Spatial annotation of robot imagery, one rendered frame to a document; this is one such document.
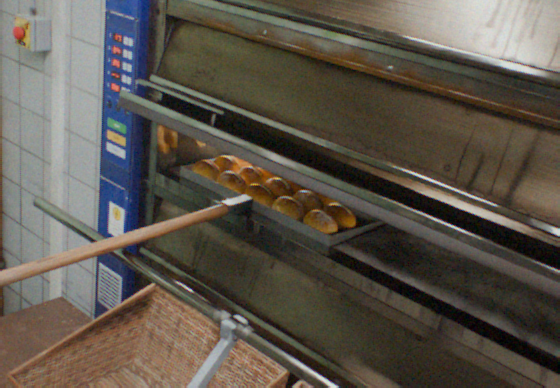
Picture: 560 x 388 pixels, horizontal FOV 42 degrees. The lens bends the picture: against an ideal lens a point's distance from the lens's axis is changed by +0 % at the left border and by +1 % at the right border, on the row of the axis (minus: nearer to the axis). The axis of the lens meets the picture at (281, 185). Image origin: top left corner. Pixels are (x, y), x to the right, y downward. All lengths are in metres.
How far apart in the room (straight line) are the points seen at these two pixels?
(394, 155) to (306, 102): 0.27
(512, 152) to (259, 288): 0.79
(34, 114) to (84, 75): 0.35
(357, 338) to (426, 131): 0.53
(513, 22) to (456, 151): 0.27
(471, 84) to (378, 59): 0.22
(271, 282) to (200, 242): 0.27
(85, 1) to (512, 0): 1.33
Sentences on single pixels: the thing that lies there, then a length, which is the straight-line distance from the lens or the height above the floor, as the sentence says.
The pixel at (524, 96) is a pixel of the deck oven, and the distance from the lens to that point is 1.41.
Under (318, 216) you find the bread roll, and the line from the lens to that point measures 1.82.
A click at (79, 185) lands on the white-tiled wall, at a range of 2.48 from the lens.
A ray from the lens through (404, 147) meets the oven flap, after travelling 1.53.
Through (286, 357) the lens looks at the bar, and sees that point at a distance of 1.37.
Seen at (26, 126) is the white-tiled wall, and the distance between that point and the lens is 2.71.
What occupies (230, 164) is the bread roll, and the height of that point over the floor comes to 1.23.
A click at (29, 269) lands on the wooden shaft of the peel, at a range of 1.55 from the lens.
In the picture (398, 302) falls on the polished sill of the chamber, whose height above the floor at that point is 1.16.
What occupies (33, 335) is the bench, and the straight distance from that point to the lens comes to 2.48.
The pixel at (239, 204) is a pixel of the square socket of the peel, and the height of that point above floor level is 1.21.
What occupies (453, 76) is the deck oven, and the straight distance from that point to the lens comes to 1.47.
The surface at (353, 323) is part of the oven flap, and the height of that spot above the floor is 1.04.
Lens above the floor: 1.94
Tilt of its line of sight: 21 degrees down
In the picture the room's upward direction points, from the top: 8 degrees clockwise
